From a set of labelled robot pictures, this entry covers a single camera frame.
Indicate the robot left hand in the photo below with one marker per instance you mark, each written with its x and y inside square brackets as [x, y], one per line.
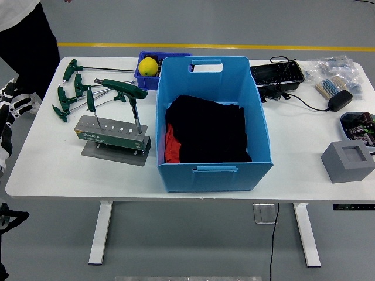
[6, 105]

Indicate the grey green hex key stand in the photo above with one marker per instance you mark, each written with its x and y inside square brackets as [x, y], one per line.
[111, 139]

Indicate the blue folding storage box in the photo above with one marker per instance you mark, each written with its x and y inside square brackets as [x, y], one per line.
[216, 178]

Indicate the person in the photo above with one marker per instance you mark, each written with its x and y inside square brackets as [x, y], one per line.
[29, 44]

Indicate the small blue parts bin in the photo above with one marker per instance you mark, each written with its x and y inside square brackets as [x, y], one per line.
[148, 83]

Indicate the white table leg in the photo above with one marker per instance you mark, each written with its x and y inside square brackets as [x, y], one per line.
[101, 234]
[307, 234]

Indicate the red cloth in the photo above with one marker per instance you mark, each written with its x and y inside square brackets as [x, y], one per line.
[171, 145]

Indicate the black cloth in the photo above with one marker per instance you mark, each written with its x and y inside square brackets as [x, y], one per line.
[211, 131]

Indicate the black plastic tray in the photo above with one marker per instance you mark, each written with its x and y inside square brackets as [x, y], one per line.
[275, 74]

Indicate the metal floor plate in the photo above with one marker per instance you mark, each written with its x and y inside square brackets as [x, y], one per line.
[263, 213]

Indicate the taped resistor bundle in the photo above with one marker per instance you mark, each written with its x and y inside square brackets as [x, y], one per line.
[331, 86]

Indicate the clear plastic bag of parts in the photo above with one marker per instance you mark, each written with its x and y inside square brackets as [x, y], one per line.
[337, 65]

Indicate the black power adapter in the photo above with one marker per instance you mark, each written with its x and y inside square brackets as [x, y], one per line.
[340, 101]

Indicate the light blue bowl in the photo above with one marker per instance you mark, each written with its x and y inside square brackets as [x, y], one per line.
[343, 127]

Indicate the grey hollow cube block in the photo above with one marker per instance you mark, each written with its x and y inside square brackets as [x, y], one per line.
[342, 169]

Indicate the pile of electronic components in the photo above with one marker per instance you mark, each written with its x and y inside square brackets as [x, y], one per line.
[361, 127]

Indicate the black table control panel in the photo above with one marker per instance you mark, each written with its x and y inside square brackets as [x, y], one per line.
[354, 207]

